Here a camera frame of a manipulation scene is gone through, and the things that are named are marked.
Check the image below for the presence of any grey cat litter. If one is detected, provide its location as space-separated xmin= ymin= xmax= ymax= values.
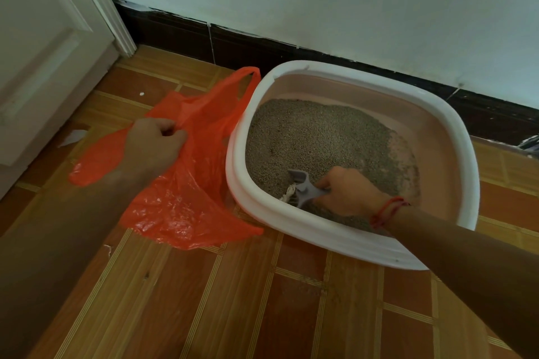
xmin=245 ymin=98 xmax=422 ymax=233

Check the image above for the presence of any white wooden cabinet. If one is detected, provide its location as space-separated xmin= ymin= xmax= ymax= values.
xmin=0 ymin=0 xmax=138 ymax=200

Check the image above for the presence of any person's right forearm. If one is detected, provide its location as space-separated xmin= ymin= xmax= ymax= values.
xmin=385 ymin=205 xmax=539 ymax=359

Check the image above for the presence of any white pink cat litter box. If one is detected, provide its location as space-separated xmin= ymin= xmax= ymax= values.
xmin=225 ymin=59 xmax=481 ymax=271

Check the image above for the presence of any grey plastic litter scoop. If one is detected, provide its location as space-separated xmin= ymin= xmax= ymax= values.
xmin=287 ymin=169 xmax=331 ymax=209

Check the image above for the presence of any person's right hand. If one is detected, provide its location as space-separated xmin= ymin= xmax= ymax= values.
xmin=313 ymin=166 xmax=392 ymax=219

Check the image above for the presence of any white panel cabinet door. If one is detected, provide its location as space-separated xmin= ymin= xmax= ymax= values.
xmin=0 ymin=0 xmax=117 ymax=168

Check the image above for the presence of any person's left forearm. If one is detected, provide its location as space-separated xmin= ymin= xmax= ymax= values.
xmin=0 ymin=173 xmax=144 ymax=359

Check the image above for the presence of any person's left hand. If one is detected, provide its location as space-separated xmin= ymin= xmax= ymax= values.
xmin=120 ymin=117 xmax=188 ymax=185

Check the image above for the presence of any white paper clump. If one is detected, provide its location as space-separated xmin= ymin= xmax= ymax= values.
xmin=278 ymin=184 xmax=298 ymax=204

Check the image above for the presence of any orange plastic bag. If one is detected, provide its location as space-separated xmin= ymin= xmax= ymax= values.
xmin=68 ymin=66 xmax=265 ymax=251

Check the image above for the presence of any red string bracelet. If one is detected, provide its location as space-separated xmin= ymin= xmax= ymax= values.
xmin=369 ymin=196 xmax=412 ymax=231

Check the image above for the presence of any flat white paper piece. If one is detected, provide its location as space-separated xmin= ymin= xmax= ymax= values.
xmin=58 ymin=129 xmax=88 ymax=148

